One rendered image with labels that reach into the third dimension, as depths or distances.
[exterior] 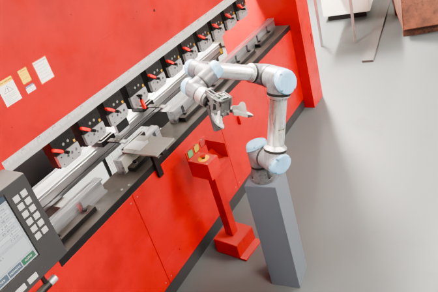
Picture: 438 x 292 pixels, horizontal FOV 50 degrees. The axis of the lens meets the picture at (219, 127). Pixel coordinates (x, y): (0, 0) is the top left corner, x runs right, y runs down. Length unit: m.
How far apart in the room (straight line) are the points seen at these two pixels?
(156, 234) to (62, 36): 1.28
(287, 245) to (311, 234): 0.57
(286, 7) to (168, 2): 1.56
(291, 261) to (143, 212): 0.91
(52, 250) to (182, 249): 1.55
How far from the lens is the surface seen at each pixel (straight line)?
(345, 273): 3.09
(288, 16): 4.44
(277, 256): 2.89
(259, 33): 4.19
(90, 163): 3.00
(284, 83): 2.23
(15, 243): 1.71
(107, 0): 2.74
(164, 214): 2.99
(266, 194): 2.57
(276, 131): 2.32
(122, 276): 2.82
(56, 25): 2.49
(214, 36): 3.55
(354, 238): 3.28
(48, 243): 1.78
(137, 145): 2.82
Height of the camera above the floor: 2.29
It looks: 28 degrees down
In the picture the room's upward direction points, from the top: 17 degrees counter-clockwise
